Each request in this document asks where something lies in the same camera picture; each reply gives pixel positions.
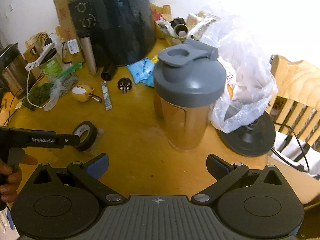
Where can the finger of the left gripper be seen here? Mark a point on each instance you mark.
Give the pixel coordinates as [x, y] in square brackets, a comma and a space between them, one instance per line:
[67, 140]

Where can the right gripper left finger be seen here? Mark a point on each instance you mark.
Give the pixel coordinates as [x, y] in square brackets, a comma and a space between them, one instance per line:
[87, 177]

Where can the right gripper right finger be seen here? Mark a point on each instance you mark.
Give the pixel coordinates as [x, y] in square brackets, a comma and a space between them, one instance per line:
[229, 177]

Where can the black electrical tape roll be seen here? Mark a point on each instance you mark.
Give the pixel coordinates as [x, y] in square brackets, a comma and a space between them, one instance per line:
[87, 133]

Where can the shiba dog earbud case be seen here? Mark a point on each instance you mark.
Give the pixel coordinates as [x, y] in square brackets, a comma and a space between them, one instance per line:
[82, 93]

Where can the marbled pocket knife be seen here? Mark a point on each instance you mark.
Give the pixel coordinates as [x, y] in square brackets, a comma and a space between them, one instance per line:
[106, 96]

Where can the black round plug adapter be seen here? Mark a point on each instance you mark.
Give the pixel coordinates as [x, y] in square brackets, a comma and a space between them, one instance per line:
[124, 84]

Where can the person's left hand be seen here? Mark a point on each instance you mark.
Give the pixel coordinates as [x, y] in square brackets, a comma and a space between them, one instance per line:
[12, 183]

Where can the black kettle base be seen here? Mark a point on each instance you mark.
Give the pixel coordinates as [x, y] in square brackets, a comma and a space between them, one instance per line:
[253, 140]

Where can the clear crumpled plastic bag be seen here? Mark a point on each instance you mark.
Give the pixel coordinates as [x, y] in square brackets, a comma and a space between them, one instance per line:
[62, 85]

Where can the steel electric kettle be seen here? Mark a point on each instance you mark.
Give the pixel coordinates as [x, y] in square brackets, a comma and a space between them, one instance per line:
[13, 70]

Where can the green label jar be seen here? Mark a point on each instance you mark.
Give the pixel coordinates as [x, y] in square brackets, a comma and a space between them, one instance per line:
[51, 65]

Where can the black short tube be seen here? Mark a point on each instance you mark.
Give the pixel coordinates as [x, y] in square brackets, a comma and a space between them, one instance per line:
[109, 72]

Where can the tall brown cardboard box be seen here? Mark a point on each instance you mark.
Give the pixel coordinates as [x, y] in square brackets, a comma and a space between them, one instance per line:
[68, 32]

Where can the white plastic bag of fruit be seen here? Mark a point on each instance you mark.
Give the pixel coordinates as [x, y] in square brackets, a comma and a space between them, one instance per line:
[248, 74]

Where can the wooden chair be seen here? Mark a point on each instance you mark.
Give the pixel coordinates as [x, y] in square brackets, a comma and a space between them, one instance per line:
[297, 97]

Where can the clear shaker bottle grey lid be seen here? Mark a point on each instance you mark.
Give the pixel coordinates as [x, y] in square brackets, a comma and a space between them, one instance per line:
[189, 79]

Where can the blue wet wipes pack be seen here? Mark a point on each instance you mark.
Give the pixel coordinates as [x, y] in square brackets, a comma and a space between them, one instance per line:
[142, 71]

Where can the black air fryer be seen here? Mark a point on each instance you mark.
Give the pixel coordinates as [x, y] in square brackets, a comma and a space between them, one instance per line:
[120, 31]

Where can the silver metal cylinder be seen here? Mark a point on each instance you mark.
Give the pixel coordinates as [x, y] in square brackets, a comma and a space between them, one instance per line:
[181, 30]

